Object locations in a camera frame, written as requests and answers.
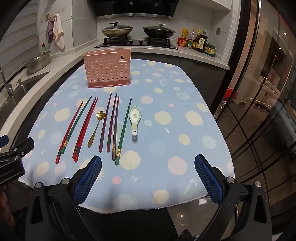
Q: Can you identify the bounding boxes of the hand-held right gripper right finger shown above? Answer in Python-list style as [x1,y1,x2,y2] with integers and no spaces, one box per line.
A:
[194,154,272,241]

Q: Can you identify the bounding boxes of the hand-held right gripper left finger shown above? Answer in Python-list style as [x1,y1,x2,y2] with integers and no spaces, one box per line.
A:
[25,155,102,241]

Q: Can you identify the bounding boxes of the maroon chopstick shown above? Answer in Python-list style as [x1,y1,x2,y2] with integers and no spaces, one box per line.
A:
[106,93,118,153]
[112,95,120,161]
[99,93,112,153]

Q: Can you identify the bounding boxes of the green chopstick with red end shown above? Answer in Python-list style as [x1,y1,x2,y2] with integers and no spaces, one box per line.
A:
[58,96,92,155]

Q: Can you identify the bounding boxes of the gold flower spoon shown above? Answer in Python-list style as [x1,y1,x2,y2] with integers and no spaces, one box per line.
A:
[87,112,105,148]

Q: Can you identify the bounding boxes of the white ceramic soup spoon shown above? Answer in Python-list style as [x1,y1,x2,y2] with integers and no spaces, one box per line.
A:
[129,106,142,136]

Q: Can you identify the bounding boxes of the pink perforated utensil holder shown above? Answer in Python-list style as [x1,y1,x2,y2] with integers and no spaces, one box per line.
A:
[83,48,132,89]

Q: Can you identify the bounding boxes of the blue dotted tablecloth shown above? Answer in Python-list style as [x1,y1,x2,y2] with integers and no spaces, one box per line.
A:
[18,59,235,214]

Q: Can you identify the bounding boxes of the chrome faucet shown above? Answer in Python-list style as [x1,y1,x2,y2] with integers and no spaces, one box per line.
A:
[0,64,15,98]

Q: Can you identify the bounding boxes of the steel kitchen sink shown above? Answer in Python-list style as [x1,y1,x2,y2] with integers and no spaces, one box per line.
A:
[0,71,49,110]

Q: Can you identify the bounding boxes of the stainless steel pot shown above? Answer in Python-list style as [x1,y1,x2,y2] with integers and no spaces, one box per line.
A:
[25,51,51,74]

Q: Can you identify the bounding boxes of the glass door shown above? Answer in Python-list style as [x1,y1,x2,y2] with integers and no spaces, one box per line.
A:
[214,0,296,232]

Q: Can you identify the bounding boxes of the window blind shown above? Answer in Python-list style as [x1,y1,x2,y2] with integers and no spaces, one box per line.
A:
[0,0,40,78]

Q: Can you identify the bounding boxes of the purple hanging cloth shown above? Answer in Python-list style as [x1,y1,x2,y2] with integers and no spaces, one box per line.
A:
[45,19,55,43]

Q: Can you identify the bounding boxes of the white hanging towel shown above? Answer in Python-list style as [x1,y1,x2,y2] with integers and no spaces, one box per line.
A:
[52,13,66,50]

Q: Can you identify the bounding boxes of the green seasoning jars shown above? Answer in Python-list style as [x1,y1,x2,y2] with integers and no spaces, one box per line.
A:
[204,43,217,57]

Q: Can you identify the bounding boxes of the dark soy sauce bottle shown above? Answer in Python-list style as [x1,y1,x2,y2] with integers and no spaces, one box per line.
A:
[196,31,208,53]

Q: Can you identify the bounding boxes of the brown sauce bottle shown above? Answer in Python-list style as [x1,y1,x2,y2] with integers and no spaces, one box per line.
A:
[193,29,202,50]

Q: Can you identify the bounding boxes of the black gas stove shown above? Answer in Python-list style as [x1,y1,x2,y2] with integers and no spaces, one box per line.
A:
[94,36,179,50]

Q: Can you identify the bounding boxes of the steel wok with lid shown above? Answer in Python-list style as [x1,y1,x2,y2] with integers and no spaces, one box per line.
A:
[101,22,134,37]

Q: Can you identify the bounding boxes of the black wok with lid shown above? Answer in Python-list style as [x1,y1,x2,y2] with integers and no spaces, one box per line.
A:
[143,23,176,39]

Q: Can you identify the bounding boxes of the range hood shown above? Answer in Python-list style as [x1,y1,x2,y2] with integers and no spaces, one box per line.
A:
[89,0,176,19]

